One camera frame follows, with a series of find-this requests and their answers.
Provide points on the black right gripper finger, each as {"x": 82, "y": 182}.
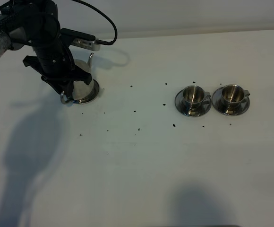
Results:
{"x": 79, "y": 74}

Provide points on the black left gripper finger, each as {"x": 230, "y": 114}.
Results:
{"x": 51, "y": 72}

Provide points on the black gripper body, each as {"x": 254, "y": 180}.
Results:
{"x": 49, "y": 45}

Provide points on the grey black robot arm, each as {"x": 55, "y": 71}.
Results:
{"x": 35, "y": 23}

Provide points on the stainless steel teapot coaster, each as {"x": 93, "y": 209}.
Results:
{"x": 83, "y": 93}

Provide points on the left stainless steel teacup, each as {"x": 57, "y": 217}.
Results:
{"x": 194, "y": 96}

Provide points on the stainless steel teacup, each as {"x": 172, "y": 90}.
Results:
{"x": 194, "y": 96}
{"x": 232, "y": 95}

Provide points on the left stainless steel saucer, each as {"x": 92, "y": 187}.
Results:
{"x": 202, "y": 110}

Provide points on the stainless steel saucer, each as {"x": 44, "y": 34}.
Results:
{"x": 202, "y": 110}
{"x": 219, "y": 107}

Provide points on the right stainless steel saucer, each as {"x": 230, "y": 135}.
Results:
{"x": 219, "y": 107}

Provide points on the right stainless steel teacup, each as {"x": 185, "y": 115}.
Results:
{"x": 232, "y": 95}

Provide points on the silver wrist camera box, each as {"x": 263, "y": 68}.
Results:
{"x": 79, "y": 39}

